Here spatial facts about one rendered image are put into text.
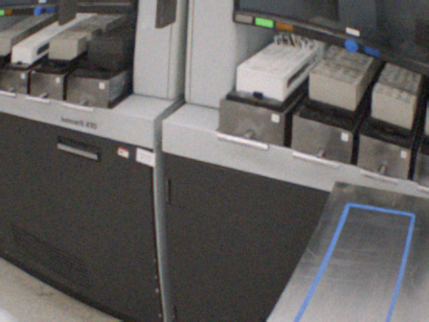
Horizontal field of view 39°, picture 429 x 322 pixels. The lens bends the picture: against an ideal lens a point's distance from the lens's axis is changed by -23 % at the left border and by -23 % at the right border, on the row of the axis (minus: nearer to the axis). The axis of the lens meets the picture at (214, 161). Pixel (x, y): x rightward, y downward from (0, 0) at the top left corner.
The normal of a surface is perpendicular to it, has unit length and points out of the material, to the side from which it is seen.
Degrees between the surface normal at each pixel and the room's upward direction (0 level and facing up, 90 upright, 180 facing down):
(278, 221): 90
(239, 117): 90
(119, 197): 90
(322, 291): 0
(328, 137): 90
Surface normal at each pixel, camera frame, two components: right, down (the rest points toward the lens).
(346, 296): 0.03, -0.88
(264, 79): -0.43, 0.41
